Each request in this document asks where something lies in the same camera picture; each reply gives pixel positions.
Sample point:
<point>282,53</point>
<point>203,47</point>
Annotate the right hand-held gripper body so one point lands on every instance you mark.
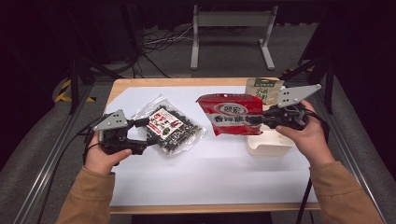
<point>291,112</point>

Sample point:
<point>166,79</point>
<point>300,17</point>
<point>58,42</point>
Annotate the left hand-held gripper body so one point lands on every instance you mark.
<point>113,133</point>

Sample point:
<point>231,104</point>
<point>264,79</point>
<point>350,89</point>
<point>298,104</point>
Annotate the clear bag of dried seaweed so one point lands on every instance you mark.
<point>169,127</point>

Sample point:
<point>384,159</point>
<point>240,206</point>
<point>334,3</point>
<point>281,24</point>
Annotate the red white seasoning packet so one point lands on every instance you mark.
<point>232,115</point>

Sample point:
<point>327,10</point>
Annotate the cream divided plastic container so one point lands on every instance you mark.
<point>269,144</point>

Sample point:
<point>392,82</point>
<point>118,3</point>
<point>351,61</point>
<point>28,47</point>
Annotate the green beige seasoning packet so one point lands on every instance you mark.
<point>264,88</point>

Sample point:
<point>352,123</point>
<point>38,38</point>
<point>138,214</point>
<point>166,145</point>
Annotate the person's left hand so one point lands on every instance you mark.
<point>104,158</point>

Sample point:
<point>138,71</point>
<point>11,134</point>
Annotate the person's right hand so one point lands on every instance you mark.
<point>308,143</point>

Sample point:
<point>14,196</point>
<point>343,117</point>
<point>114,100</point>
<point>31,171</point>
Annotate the black metal stand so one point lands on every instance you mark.
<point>328,84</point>
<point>74,84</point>

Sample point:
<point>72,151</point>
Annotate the white paper sheet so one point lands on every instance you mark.
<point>202,174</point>

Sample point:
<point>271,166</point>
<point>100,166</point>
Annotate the yellow black hazard tape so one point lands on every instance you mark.
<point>63,93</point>

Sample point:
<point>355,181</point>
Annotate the aluminium frame rail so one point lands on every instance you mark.
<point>46,168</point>
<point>355,168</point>

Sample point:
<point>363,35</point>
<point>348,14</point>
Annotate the white metal table frame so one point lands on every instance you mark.
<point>232,18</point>

